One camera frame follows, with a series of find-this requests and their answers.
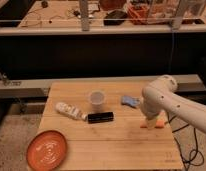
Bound black floor cable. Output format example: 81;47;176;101
168;114;206;171

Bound black rectangular box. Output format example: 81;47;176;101
88;112;114;124

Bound red basket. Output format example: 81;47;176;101
127;5;148;25

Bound translucent plastic cup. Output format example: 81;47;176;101
88;91;105;112

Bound metal post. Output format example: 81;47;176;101
79;0;89;31

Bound black object on bench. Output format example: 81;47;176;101
103;10;127;26

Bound white plastic bottle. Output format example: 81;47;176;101
55;102;87;121

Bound orange plate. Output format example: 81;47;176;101
26;130;67;171

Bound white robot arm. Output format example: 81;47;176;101
140;75;206;134

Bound blue cloth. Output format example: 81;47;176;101
121;95;140;108

